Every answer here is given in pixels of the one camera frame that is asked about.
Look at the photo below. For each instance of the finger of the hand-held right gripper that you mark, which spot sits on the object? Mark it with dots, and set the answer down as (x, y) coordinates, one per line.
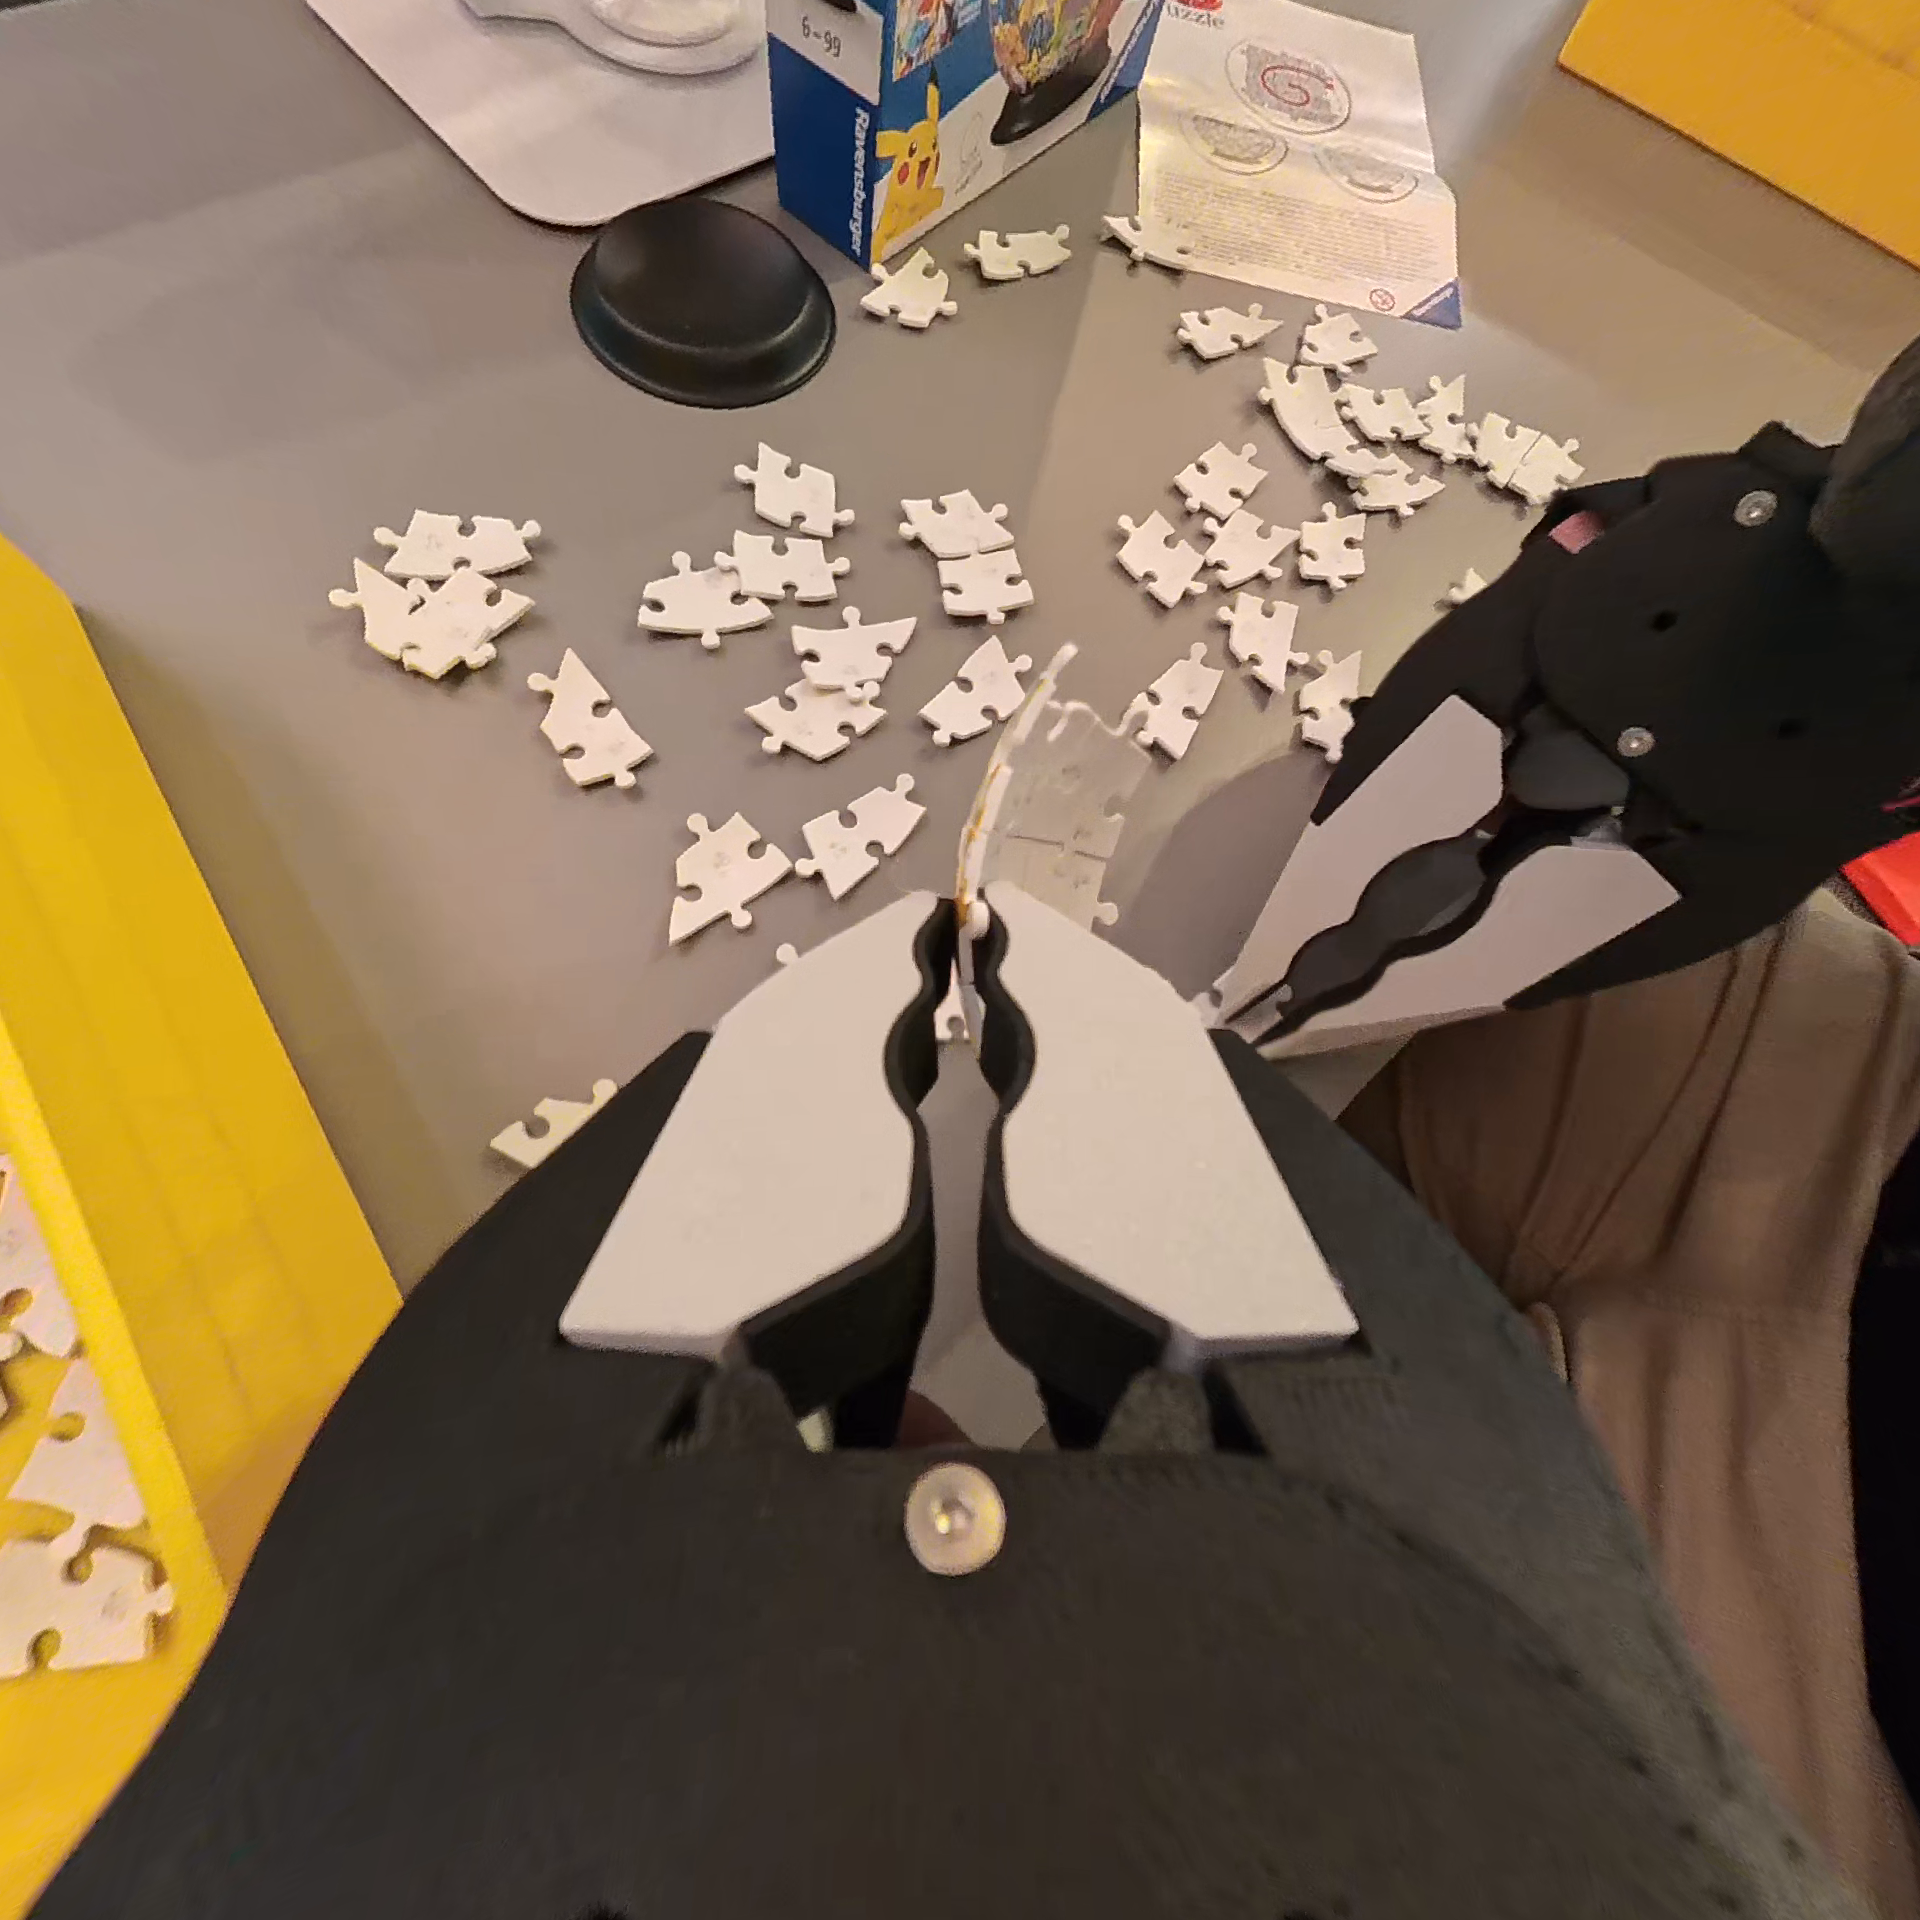
(1395, 810)
(1558, 930)

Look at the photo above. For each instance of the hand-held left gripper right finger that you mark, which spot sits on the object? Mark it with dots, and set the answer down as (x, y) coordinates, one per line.
(1171, 1170)

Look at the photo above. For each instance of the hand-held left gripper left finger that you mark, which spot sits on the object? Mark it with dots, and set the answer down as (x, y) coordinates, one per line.
(734, 1170)

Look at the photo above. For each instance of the joined puzzle ball section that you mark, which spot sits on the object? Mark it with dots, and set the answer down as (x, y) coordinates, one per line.
(1072, 810)

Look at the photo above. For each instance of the small joined puzzle strip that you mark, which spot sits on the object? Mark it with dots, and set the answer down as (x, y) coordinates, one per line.
(1306, 412)

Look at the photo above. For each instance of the person's right forearm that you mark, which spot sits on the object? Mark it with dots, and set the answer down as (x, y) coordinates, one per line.
(1875, 464)

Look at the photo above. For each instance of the heap of white puzzle pieces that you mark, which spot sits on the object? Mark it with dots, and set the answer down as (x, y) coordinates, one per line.
(75, 1575)

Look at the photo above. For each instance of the black puzzle ball stand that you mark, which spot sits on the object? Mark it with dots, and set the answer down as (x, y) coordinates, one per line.
(704, 299)

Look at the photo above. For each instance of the blue puzzle box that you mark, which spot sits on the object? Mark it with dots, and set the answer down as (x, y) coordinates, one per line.
(840, 135)

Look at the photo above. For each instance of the person's tan trousers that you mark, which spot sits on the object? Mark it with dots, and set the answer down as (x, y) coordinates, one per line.
(1680, 1200)

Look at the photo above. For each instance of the orange fabric item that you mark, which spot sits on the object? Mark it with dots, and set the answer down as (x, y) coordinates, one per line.
(1885, 901)

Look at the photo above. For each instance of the yellow plastic bin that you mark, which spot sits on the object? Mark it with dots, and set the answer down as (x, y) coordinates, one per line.
(1769, 106)
(164, 975)

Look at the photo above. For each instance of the printed instruction sheet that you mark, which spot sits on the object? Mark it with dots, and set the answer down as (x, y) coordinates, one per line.
(1306, 211)

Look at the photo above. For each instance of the white desk stand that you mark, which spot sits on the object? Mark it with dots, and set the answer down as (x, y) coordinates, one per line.
(569, 119)

